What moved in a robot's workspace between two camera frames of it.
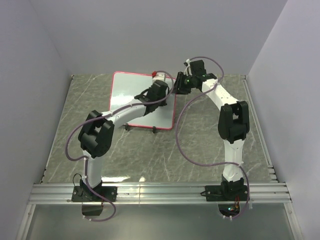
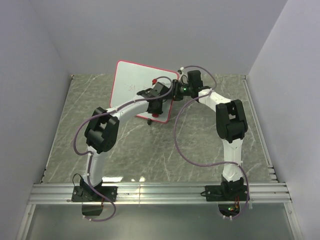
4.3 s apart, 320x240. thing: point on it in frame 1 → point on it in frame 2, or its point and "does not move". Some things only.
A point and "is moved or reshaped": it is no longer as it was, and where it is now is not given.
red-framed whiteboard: x=125 y=86 is moved or reshaped
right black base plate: x=226 y=192 does not move
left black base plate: x=87 y=194 does not move
